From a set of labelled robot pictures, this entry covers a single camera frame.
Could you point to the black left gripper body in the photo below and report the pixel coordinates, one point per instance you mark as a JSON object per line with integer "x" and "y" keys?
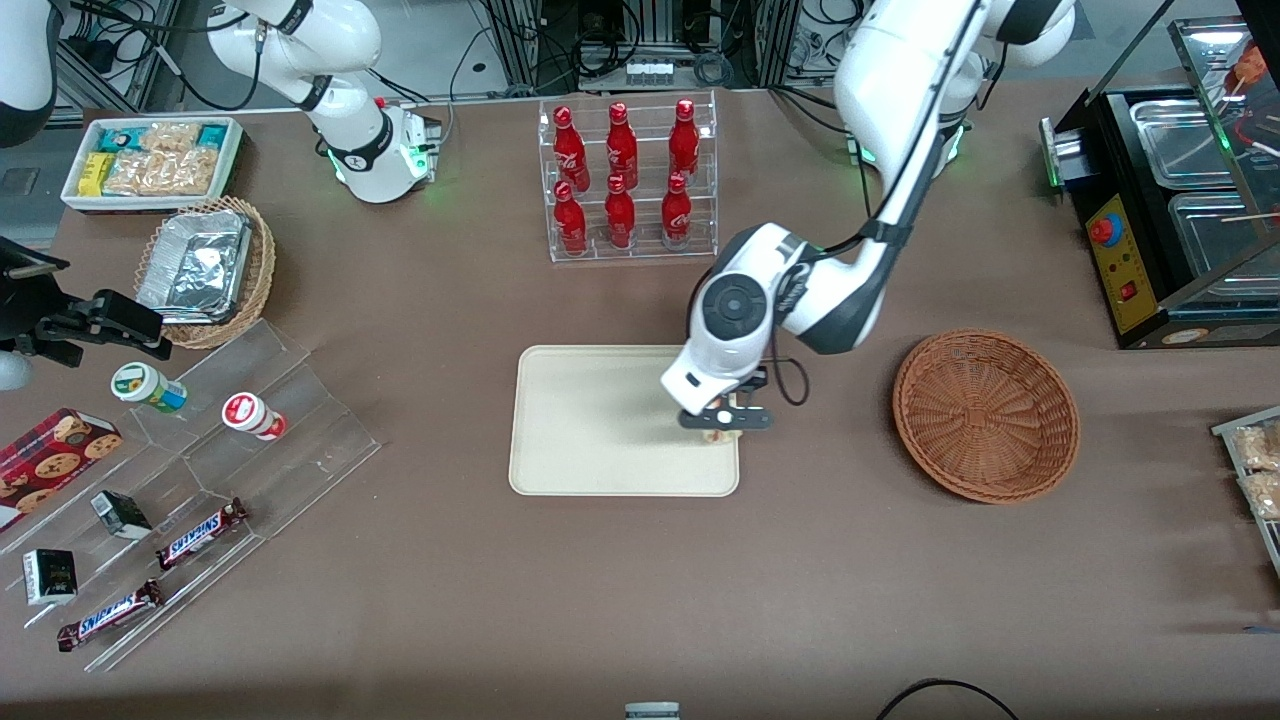
{"x": 755, "y": 382}

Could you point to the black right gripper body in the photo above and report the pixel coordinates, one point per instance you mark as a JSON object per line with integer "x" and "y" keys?
{"x": 40, "y": 318}

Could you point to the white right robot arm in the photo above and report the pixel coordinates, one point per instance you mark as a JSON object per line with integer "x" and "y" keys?
{"x": 352, "y": 140}

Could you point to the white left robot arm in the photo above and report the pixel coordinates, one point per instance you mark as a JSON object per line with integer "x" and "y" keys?
{"x": 885, "y": 90}

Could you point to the light wicker basket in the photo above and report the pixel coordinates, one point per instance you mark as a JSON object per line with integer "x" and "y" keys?
{"x": 262, "y": 270}

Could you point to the cream plastic serving tray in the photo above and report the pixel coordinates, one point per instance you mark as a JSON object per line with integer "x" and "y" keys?
{"x": 590, "y": 420}

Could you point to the brown round wicker basket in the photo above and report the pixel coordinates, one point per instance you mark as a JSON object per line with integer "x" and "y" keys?
{"x": 985, "y": 415}

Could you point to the metal snack tray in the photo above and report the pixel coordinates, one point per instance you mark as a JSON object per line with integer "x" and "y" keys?
{"x": 1228, "y": 432}

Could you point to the green label yogurt cup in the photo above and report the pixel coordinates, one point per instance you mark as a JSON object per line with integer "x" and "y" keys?
{"x": 148, "y": 387}

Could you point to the aluminium foil containers stack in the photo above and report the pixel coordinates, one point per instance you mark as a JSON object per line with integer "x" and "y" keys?
{"x": 195, "y": 265}

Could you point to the red label yogurt cup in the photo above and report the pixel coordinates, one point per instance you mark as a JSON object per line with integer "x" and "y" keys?
{"x": 252, "y": 415}

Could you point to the red plaid cookie box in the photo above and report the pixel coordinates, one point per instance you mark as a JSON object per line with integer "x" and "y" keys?
{"x": 50, "y": 465}

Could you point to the clear bag of crackers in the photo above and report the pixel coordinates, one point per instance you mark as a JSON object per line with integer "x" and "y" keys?
{"x": 172, "y": 136}
{"x": 135, "y": 175}
{"x": 192, "y": 170}

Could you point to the yellow snack packet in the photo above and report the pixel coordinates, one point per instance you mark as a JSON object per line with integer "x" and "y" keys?
{"x": 95, "y": 174}

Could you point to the small black white carton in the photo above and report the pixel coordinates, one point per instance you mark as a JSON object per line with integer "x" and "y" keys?
{"x": 122, "y": 514}
{"x": 50, "y": 577}

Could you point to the teal snack packet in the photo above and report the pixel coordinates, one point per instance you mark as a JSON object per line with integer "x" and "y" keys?
{"x": 120, "y": 139}
{"x": 213, "y": 136}

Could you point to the white rectangular snack bin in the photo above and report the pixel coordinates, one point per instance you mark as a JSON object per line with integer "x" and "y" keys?
{"x": 232, "y": 170}

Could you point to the clear acrylic step display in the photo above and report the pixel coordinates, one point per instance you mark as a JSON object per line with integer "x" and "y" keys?
{"x": 310, "y": 440}

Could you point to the snickers chocolate bar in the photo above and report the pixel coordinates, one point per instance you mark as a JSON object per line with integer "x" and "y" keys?
{"x": 200, "y": 533}
{"x": 108, "y": 616}

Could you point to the clear acrylic bottle rack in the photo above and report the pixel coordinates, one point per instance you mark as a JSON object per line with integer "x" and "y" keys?
{"x": 645, "y": 250}

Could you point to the red cola bottle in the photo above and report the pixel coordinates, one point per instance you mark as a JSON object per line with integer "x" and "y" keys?
{"x": 570, "y": 150}
{"x": 684, "y": 142}
{"x": 620, "y": 216}
{"x": 621, "y": 148}
{"x": 677, "y": 212}
{"x": 570, "y": 222}

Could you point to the small grey device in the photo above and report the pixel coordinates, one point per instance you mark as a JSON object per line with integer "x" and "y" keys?
{"x": 652, "y": 711}

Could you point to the white power strip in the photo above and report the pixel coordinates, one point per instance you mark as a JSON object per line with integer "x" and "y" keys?
{"x": 650, "y": 70}

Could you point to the red emergency stop button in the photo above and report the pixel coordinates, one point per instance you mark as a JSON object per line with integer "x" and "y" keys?
{"x": 1105, "y": 231}

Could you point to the black food warmer appliance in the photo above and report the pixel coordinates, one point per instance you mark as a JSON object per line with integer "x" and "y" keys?
{"x": 1120, "y": 260}

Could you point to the stainless steel pan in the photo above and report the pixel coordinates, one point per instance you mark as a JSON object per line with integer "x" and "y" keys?
{"x": 1180, "y": 140}
{"x": 1215, "y": 230}

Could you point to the clear bag of snacks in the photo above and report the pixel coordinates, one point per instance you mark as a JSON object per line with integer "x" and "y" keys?
{"x": 1264, "y": 495}
{"x": 1258, "y": 447}

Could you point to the fried food on skewer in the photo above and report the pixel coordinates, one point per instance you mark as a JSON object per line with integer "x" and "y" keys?
{"x": 1250, "y": 65}

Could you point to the aluminium profile frame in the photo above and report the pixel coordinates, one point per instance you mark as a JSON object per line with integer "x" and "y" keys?
{"x": 520, "y": 40}

